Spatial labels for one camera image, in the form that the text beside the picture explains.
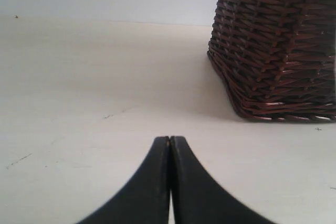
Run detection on dark brown wicker basket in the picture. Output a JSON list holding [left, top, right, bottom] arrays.
[[207, 0, 335, 123]]

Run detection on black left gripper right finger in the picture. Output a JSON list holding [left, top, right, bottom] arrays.
[[170, 136, 272, 224]]

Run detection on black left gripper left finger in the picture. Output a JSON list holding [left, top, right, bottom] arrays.
[[80, 136, 170, 224]]

